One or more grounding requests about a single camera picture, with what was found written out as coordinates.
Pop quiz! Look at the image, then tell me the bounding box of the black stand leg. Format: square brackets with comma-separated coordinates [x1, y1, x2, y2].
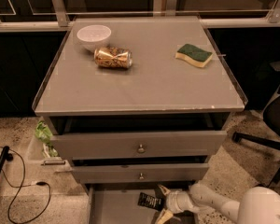
[0, 146, 13, 174]

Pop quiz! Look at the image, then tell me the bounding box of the grey bottom drawer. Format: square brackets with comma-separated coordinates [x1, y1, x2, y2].
[86, 180, 198, 224]

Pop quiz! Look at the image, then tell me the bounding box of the grey drawer cabinet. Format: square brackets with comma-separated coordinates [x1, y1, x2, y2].
[32, 15, 248, 224]

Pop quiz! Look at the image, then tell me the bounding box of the green yellow sponge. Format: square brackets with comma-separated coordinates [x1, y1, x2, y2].
[175, 44, 213, 68]

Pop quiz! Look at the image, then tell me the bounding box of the drawer knob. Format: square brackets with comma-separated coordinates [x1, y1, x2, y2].
[138, 173, 145, 180]
[137, 144, 146, 154]

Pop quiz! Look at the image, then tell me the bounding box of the metal railing frame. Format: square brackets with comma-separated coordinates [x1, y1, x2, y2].
[0, 0, 280, 33]

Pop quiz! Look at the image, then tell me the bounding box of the clear plastic bin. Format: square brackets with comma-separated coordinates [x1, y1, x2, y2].
[23, 116, 73, 174]

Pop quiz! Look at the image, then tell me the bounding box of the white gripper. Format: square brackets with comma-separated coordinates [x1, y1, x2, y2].
[155, 184, 194, 224]

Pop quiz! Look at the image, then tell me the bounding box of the crushed gold soda can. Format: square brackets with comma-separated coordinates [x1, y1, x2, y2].
[94, 47, 133, 69]

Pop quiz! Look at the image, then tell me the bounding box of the black rxbar chocolate wrapper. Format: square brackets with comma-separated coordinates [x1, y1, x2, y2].
[137, 192, 164, 211]

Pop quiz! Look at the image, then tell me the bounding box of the grey drawer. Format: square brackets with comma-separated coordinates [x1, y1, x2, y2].
[51, 114, 227, 160]
[86, 180, 198, 224]
[72, 156, 209, 184]

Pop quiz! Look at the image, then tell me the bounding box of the middle drawer knob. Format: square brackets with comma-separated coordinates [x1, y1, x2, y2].
[138, 173, 145, 180]

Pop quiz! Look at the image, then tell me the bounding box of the grey top drawer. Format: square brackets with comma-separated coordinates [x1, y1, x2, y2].
[51, 114, 227, 160]

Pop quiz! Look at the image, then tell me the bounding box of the black cable on floor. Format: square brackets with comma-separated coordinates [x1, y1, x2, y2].
[0, 145, 52, 224]

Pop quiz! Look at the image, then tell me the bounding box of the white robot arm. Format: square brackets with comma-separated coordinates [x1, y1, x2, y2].
[156, 183, 280, 224]

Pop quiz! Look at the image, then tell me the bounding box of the grey middle drawer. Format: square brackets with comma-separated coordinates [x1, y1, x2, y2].
[72, 156, 209, 184]

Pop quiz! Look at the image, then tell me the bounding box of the white ceramic bowl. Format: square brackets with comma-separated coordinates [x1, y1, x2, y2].
[77, 25, 112, 52]

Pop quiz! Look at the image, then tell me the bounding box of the black office chair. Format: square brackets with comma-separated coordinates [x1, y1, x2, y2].
[231, 61, 280, 187]

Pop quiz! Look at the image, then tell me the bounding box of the top drawer knob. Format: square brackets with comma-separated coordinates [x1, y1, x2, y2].
[137, 144, 146, 154]

